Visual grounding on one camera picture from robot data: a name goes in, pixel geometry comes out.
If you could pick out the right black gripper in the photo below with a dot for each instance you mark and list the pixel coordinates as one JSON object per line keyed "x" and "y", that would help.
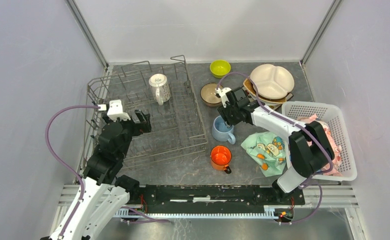
{"x": 224, "y": 112}

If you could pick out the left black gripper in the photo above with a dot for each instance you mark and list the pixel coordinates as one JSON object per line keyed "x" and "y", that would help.
{"x": 144, "y": 125}

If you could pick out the light blue mug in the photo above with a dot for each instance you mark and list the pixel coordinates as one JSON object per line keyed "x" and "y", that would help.
{"x": 222, "y": 132}

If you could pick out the white floral mug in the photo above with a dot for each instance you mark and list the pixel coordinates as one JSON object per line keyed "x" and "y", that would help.
{"x": 160, "y": 88}

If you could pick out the orange mug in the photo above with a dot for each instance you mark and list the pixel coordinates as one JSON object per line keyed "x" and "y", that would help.
{"x": 220, "y": 158}

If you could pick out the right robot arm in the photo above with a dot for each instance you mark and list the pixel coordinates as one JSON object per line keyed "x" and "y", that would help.
{"x": 307, "y": 143}

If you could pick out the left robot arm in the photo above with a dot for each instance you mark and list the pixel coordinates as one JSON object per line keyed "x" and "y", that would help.
{"x": 101, "y": 194}

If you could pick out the beige brown-rimmed bowl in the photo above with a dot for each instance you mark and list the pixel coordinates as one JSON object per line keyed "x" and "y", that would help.
{"x": 208, "y": 95}

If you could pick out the lime green bowl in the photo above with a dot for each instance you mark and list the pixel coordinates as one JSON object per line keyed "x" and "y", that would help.
{"x": 219, "y": 68}

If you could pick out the cream divided plate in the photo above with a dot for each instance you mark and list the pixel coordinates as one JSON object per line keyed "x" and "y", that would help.
{"x": 272, "y": 82}

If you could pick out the green cartoon cloth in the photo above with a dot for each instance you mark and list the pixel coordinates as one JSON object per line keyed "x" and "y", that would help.
{"x": 268, "y": 150}

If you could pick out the square floral plate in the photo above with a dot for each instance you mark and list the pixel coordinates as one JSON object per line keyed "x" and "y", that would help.
{"x": 275, "y": 104}

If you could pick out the white plastic basket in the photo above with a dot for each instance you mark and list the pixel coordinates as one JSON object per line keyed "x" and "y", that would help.
{"x": 331, "y": 115}

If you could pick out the pink patterned cloth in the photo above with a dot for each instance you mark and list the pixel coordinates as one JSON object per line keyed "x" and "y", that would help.
{"x": 336, "y": 148}

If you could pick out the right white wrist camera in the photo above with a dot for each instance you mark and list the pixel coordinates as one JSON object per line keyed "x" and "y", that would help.
{"x": 222, "y": 94}

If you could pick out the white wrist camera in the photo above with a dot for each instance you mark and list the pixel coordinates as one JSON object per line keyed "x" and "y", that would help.
{"x": 113, "y": 112}
{"x": 222, "y": 94}

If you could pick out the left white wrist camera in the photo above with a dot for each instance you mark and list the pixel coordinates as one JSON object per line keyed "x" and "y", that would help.
{"x": 113, "y": 112}

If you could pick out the grey wire dish rack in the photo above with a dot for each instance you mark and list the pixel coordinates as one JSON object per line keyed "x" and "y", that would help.
{"x": 177, "y": 125}

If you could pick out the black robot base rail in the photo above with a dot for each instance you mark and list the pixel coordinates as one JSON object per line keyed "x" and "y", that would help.
{"x": 209, "y": 201}

